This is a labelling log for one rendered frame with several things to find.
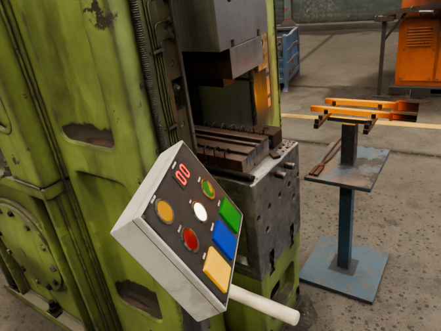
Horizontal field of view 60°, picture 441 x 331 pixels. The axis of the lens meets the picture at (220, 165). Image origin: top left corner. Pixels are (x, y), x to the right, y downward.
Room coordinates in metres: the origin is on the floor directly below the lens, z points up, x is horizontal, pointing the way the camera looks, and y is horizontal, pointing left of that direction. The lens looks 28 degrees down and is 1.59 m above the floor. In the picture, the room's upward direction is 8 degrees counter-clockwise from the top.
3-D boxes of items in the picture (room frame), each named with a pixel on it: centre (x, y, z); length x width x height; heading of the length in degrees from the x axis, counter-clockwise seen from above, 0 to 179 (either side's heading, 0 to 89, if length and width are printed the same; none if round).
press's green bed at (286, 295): (1.43, 0.01, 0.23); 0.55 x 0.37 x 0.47; 52
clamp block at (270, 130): (1.43, -0.20, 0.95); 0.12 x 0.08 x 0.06; 52
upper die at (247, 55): (1.38, 0.03, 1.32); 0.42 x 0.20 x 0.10; 52
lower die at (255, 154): (1.38, 0.03, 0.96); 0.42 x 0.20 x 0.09; 52
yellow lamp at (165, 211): (0.65, 0.13, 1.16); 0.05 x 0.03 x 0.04; 142
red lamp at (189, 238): (0.64, 0.08, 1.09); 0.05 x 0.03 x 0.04; 142
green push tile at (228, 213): (0.83, 0.00, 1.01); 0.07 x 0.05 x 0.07; 167
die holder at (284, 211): (1.43, 0.01, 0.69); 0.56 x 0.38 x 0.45; 52
